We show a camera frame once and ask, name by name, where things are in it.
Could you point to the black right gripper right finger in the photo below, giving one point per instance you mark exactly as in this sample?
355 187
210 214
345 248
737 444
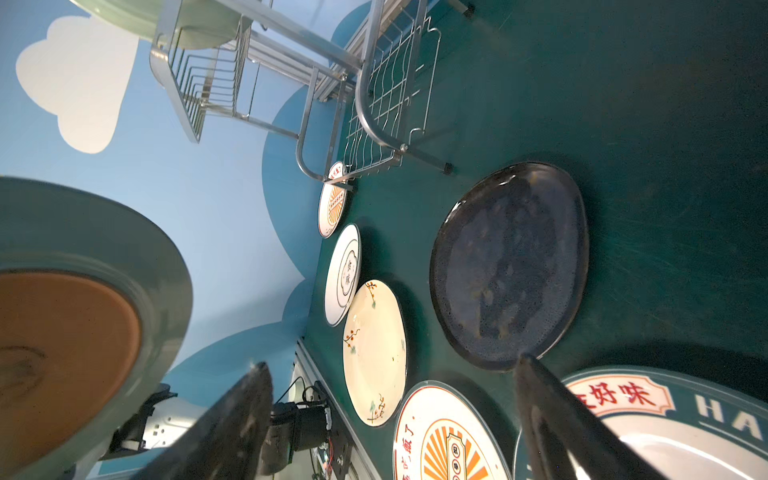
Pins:
559 430

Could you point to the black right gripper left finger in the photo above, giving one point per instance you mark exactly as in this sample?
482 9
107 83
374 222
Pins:
225 442

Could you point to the large pale green plate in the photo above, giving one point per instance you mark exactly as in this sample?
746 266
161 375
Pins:
96 300

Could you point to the small pale green plate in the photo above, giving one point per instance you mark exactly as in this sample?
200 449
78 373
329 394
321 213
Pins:
203 24

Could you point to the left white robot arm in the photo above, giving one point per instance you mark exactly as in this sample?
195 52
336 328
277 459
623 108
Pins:
165 417

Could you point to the orange sunburst plate by rack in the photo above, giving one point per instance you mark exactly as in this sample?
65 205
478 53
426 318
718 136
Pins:
331 206

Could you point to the steel two-tier dish rack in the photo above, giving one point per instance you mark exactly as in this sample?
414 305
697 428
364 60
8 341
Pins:
382 103

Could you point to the green rim Hao Wei plate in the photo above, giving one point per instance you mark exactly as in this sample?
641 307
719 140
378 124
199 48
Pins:
682 426

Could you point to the orange sunburst plate front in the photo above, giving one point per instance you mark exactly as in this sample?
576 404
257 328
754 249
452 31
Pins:
440 435

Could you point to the cream floral plate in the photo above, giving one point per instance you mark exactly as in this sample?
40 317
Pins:
375 353

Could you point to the white plate with black motif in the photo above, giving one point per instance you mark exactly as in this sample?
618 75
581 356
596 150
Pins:
343 275

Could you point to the dark blue speckled plate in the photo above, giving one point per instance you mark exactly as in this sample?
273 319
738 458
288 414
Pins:
509 265

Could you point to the aluminium back frame rail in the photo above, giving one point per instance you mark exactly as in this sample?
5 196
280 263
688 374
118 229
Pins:
343 23

